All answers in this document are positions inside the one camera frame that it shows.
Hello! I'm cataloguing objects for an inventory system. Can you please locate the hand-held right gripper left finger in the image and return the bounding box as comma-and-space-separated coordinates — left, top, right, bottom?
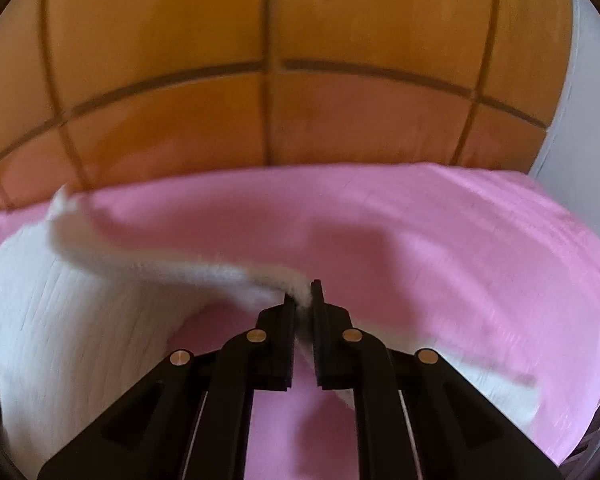
36, 295, 298, 480

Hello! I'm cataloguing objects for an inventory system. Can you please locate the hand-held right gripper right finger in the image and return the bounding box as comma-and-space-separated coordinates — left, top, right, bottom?
310, 279, 565, 480

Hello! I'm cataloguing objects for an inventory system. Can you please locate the white knitted garment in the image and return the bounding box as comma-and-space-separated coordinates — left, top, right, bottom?
0, 185, 543, 468

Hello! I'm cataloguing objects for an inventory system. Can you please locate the pink bed sheet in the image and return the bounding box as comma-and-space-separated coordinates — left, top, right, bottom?
0, 160, 600, 480

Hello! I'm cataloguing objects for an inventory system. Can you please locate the wooden panelled headboard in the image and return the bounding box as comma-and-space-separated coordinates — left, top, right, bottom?
0, 0, 576, 216

